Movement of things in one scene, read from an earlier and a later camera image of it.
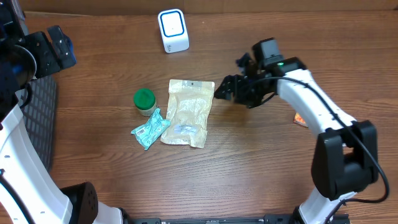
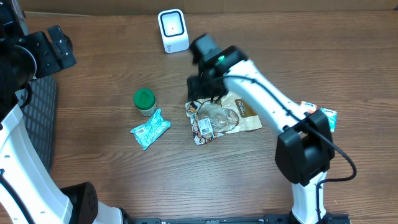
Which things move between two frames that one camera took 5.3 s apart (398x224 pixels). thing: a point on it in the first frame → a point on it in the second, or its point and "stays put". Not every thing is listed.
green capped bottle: x=145 y=100 stays put
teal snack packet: x=154 y=127 stays put
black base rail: x=268 y=219 stays put
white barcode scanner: x=173 y=30 stays put
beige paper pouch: x=188 y=112 → x=209 y=119
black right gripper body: x=250 y=94 → x=203 y=88
